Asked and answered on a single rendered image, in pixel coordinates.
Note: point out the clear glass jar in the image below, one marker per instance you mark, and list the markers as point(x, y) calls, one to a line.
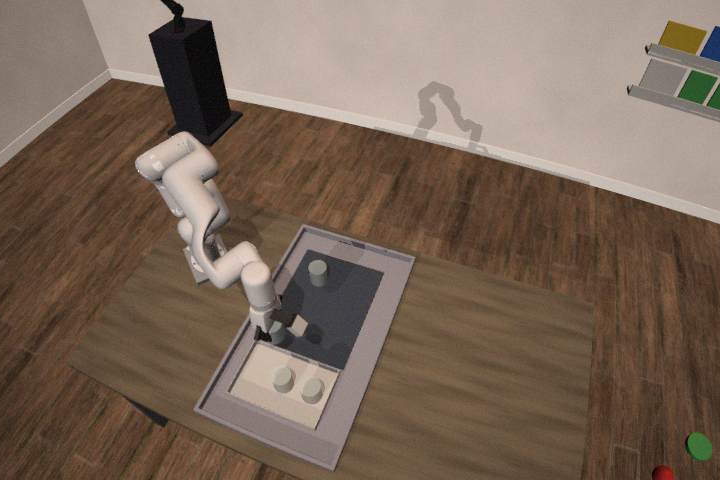
point(282, 379)
point(310, 389)
point(277, 333)
point(318, 273)

